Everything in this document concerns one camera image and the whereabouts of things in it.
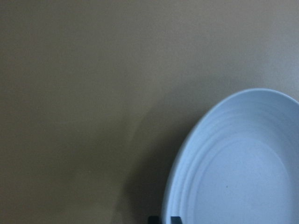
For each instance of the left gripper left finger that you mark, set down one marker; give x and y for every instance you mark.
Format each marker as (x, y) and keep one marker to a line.
(154, 220)

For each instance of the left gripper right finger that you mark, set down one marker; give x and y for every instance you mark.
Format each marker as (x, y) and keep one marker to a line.
(175, 220)

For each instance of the blue plate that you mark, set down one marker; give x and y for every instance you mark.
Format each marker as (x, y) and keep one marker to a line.
(239, 164)

